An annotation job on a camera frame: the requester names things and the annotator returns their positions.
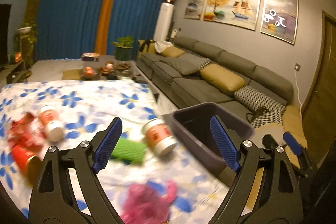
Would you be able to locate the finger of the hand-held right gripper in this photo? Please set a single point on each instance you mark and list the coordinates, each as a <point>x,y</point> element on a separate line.
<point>292,141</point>
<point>269,141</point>

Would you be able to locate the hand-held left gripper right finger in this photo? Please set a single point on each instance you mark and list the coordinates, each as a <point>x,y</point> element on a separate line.
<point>224,145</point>

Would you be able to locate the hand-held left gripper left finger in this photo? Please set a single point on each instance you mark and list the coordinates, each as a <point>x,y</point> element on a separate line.
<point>107,146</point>

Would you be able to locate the green foam net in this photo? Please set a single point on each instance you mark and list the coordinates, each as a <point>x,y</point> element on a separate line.
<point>128,151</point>

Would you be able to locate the grey plastic bin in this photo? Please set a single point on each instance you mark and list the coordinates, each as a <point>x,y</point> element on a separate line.
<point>194,132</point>

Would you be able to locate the white orange paper cup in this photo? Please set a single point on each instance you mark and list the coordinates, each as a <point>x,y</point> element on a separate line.
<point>158,136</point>
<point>51,123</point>

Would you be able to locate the pink plastic bag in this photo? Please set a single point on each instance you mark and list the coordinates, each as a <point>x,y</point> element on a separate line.
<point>149,200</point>

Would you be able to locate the red foil wrapper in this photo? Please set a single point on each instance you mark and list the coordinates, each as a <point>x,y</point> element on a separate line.
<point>27,128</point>

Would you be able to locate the red paper cup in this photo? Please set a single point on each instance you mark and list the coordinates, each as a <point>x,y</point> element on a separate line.
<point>25,161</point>

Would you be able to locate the yellow sofa section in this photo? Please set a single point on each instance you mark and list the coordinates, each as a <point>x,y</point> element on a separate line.
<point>295,129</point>

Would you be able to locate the long houndstooth cushion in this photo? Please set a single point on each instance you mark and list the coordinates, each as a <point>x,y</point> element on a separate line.
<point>260,98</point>

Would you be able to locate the white blue floral bedsheet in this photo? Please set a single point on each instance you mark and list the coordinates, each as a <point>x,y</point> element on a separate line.
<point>86,100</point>

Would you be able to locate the large yellow cushion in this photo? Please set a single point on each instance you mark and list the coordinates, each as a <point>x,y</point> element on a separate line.
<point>223,79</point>

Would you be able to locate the brown wooden door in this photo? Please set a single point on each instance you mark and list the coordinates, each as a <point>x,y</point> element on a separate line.
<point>321,77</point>

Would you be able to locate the round orange ornament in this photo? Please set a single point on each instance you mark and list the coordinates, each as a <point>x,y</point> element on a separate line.
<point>88,71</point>

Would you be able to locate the small doll figure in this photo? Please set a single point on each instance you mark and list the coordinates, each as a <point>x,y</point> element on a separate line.
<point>107,67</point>

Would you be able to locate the dark coffee table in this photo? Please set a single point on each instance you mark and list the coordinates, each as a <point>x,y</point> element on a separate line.
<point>76,74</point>

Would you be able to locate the brown round tray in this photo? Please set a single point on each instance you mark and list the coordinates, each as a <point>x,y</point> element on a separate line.
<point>124,66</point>

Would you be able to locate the grey sectional sofa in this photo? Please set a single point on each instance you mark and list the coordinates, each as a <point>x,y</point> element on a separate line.
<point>236,61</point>

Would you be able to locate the small houndstooth cushion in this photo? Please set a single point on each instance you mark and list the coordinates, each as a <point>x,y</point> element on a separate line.
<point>200,61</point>

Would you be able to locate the grey flat cushion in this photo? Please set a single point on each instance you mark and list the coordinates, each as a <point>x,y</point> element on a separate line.
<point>183,66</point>

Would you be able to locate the patterned gift box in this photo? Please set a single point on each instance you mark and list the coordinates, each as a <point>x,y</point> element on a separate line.
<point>90,56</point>

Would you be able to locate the potted plant dark pot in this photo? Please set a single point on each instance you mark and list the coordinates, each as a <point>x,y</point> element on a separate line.
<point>123,49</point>

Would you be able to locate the small yellow cushion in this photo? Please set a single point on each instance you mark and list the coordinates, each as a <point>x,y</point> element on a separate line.
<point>172,52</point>

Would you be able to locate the white cloth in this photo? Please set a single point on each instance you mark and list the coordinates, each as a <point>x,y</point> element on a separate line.
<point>163,45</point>

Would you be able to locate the grey television cabinet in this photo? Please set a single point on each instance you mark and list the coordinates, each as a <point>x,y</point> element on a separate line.
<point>11,71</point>

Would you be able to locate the white plastic bottle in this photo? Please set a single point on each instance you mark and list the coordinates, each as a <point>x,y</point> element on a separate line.
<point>173,34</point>

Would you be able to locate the purple abstract painting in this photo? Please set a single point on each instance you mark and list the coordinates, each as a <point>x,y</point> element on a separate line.
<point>279,16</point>

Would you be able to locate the orange glowing speaker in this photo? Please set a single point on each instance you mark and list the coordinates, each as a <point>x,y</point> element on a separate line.
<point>17,57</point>

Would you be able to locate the orange curtain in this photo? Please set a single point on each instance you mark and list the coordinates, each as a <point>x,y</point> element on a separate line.
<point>106,11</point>

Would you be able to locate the white standing air conditioner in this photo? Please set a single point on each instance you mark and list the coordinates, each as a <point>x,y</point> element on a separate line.
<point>163,22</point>

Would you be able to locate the sailboat and tree painting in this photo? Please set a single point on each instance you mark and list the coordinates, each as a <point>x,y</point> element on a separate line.
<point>232,8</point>

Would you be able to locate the trailing plant on stand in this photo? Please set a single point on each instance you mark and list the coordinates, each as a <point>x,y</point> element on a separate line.
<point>26,35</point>

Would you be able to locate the blue curtain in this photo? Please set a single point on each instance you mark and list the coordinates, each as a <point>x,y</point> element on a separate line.
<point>141,11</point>
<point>71,11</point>

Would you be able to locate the small grey landscape painting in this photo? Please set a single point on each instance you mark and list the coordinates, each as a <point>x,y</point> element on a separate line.
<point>194,5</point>

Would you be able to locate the black flat television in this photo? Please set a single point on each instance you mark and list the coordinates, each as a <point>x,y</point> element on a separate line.
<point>4,35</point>

